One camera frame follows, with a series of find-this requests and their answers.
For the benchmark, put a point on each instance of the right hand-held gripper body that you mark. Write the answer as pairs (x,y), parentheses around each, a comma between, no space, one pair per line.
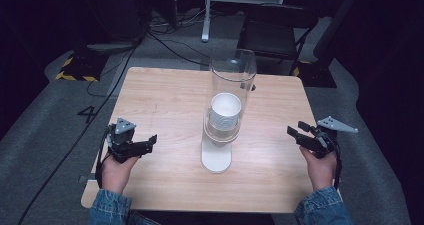
(321,141)

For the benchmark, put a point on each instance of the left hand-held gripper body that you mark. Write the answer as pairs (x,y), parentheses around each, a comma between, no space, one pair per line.
(121,141)

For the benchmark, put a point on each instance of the clear tube cup dispenser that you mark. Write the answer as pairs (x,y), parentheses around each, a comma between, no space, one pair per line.
(216,158)

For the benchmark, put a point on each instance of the white paper cup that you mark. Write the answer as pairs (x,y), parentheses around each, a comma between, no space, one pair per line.
(226,113)

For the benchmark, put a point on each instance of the person's right hand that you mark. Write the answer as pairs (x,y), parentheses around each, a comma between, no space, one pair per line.
(321,171)

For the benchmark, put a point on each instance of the person's left hand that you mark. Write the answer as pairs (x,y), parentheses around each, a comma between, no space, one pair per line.
(116,175)

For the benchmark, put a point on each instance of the black chair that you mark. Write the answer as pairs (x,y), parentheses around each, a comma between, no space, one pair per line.
(270,35)

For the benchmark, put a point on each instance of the dark slanted pole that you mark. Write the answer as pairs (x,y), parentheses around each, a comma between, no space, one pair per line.
(336,21)

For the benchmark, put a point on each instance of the yellow striped black base plate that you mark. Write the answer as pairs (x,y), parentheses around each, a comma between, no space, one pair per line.
(80,68)
(316,75)

